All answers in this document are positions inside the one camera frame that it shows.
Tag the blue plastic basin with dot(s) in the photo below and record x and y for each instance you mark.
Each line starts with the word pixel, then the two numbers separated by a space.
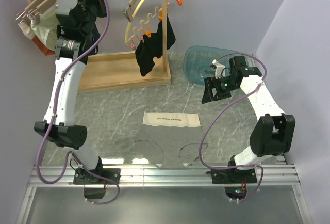
pixel 198 61

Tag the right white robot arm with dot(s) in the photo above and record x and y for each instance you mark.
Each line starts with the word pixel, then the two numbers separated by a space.
pixel 273 133

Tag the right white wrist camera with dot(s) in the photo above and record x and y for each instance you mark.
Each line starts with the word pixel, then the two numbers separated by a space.
pixel 218 68

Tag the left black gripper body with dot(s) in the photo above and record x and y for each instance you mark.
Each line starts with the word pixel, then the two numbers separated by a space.
pixel 92 6

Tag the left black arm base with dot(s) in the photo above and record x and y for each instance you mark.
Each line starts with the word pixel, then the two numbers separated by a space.
pixel 95 187

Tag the aluminium mounting rail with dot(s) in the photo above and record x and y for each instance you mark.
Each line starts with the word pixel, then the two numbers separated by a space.
pixel 149 195

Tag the black underwear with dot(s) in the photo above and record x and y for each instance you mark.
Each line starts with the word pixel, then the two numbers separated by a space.
pixel 149 48

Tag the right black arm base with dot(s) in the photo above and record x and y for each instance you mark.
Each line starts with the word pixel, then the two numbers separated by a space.
pixel 234 176

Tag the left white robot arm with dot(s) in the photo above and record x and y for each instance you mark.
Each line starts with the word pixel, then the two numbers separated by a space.
pixel 77 38

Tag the wooden drying rack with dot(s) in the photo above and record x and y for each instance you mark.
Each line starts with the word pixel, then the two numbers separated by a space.
pixel 120 71

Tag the light green underwear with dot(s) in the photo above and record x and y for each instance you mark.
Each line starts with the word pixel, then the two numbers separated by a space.
pixel 46 30

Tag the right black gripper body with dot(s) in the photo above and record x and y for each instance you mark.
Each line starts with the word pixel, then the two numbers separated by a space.
pixel 223 86

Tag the navy blue underwear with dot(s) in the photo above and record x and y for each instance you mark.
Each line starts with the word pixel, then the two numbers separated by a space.
pixel 95 36

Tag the orange underwear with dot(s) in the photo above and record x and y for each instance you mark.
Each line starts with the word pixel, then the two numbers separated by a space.
pixel 45 51

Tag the grey and cream underwear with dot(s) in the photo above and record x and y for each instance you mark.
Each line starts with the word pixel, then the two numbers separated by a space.
pixel 170 139

